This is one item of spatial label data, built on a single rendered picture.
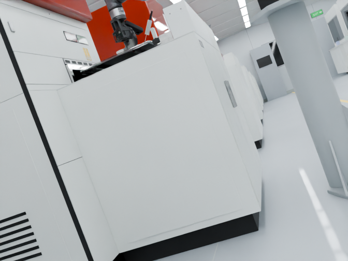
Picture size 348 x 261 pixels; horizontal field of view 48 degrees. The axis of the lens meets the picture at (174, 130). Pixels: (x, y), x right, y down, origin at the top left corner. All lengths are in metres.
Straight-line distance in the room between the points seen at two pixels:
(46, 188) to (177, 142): 0.53
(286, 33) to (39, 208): 1.21
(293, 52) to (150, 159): 0.74
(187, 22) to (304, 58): 0.51
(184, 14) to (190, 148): 0.53
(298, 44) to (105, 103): 0.82
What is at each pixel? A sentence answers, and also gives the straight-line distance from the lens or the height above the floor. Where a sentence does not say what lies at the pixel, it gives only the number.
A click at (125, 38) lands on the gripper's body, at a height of 1.00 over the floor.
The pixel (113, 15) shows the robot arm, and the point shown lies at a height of 1.13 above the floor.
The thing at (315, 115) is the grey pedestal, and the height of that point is 0.34.
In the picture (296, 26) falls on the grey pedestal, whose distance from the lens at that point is 1.74.
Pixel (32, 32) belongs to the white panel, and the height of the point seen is 1.07.
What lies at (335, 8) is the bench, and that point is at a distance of 12.46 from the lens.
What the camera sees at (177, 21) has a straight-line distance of 1.63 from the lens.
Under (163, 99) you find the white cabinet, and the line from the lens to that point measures 1.56.
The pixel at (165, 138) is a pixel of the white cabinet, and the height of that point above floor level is 0.47.
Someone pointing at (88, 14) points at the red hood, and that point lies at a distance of 2.31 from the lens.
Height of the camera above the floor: 0.52
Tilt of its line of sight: 1 degrees down
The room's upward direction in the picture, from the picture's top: 21 degrees counter-clockwise
